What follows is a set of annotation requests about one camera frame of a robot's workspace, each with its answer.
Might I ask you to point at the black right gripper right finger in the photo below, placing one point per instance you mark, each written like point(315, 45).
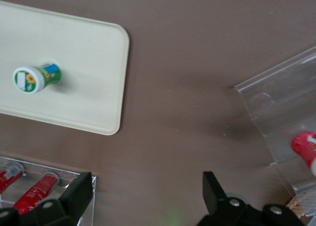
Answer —
point(212, 194)

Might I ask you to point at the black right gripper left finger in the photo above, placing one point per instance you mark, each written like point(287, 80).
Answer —
point(79, 194)

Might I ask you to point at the green gum bottle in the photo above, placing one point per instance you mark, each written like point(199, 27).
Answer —
point(37, 78)

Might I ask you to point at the red gum bottle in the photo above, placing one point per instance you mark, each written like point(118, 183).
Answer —
point(302, 144)

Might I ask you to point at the cream plastic tray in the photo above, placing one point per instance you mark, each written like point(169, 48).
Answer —
point(74, 63)

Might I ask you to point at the clear acrylic bottle rack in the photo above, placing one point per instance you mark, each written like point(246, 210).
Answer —
point(66, 179)

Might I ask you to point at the red cola bottle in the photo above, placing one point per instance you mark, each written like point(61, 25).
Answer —
point(10, 179)
point(37, 191)

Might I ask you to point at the tan wicker basket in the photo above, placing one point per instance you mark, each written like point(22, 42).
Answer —
point(296, 206)

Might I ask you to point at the clear acrylic stepped display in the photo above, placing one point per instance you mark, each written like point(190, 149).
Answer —
point(271, 100)

